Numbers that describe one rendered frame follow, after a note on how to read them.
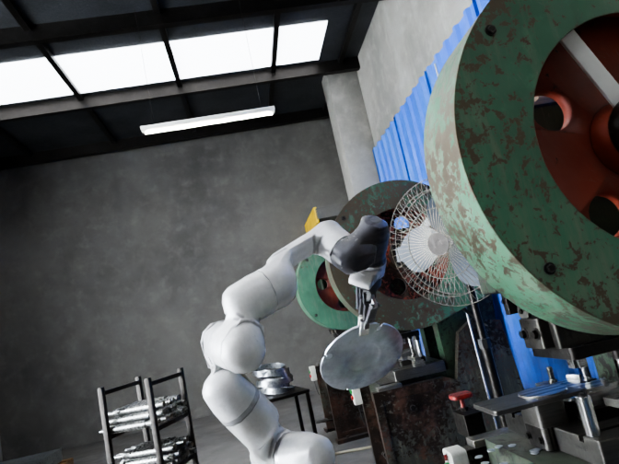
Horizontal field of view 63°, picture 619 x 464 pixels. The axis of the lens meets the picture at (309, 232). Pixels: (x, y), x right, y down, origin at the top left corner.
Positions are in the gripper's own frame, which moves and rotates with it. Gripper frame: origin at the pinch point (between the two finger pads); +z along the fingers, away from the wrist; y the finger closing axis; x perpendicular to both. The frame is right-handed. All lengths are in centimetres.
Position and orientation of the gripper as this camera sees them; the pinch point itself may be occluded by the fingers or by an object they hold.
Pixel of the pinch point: (363, 325)
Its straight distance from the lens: 161.4
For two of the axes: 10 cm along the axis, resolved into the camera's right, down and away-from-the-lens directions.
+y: -3.1, -5.3, 7.9
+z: -0.2, 8.3, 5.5
